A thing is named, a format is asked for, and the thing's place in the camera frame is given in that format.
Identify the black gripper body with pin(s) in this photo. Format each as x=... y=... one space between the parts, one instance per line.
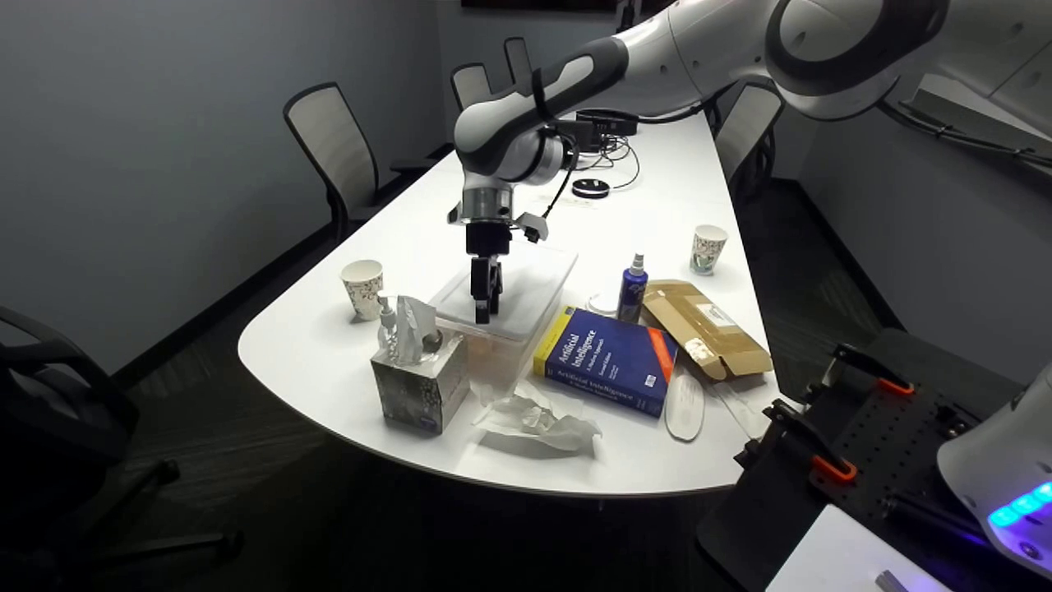
x=488 y=234

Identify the white tote lid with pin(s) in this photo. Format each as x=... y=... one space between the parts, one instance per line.
x=536 y=290

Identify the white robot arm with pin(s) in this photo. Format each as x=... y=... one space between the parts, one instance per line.
x=658 y=53

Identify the crumpled white tissue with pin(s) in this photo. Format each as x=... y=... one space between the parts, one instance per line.
x=427 y=334

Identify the black round puck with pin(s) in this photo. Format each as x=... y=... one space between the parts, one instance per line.
x=591 y=188

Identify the patterned paper cup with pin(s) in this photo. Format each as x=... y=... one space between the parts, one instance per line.
x=707 y=250
x=363 y=290

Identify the grey patterned tissue box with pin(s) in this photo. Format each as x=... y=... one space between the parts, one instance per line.
x=421 y=396

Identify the blue artificial intelligence book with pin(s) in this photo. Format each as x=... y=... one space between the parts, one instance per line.
x=603 y=359

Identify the blue spray bottle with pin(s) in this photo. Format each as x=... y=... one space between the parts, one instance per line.
x=632 y=292

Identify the crumpled clear plastic bag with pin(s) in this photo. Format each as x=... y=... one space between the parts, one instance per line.
x=536 y=429

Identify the black flat device box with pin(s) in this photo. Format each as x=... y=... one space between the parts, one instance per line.
x=613 y=119

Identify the brown cardboard box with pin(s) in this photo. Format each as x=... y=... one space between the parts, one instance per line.
x=710 y=334

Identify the white computer mouse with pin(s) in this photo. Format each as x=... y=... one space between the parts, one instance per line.
x=685 y=407

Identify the black orange clamp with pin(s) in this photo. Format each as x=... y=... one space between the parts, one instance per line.
x=873 y=372
x=810 y=444

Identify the white flat sheet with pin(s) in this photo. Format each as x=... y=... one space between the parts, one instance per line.
x=834 y=552

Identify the black mounting platform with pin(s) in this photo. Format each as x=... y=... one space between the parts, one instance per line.
x=900 y=439

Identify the dark office swivel chair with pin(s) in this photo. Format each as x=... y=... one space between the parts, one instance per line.
x=55 y=406

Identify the white base with blue light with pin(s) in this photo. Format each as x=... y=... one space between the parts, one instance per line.
x=997 y=460

